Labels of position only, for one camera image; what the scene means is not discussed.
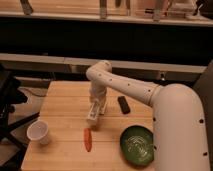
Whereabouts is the dark cabinet at right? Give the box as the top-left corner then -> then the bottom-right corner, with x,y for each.
194,59 -> 213,162

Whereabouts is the black rectangular block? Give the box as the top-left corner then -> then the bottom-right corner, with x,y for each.
117,96 -> 130,114

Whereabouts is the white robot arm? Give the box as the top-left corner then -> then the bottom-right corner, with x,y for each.
86,60 -> 211,171

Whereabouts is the black office chair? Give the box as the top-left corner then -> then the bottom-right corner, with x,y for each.
0,64 -> 40,171

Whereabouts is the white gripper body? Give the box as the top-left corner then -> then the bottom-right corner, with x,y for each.
89,81 -> 107,103

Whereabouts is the green ceramic bowl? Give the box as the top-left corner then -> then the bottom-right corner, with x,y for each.
120,125 -> 154,166

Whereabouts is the white paper cup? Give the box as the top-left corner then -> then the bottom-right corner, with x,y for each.
27,120 -> 51,145

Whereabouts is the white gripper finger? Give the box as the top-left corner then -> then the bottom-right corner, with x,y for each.
100,99 -> 107,115
89,95 -> 94,104

